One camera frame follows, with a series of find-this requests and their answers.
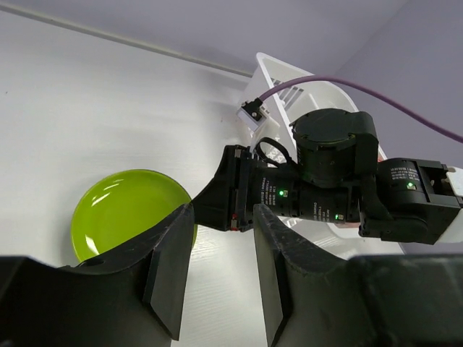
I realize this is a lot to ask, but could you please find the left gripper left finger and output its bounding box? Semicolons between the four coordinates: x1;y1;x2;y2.
1;204;195;346

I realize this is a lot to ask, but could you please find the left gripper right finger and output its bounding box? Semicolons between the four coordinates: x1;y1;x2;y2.
253;205;462;346

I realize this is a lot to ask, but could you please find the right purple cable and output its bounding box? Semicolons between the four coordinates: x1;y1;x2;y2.
258;74;463;144

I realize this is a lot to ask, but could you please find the white plastic dish rack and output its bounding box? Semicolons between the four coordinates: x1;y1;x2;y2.
240;52;409;260

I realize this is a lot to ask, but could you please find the lime green plate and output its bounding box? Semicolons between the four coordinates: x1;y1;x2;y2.
70;169;192;262

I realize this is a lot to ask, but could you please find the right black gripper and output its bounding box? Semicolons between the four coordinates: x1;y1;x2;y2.
192;145;300;232

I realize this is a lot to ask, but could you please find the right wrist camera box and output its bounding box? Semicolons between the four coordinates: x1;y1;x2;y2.
237;98;279;145

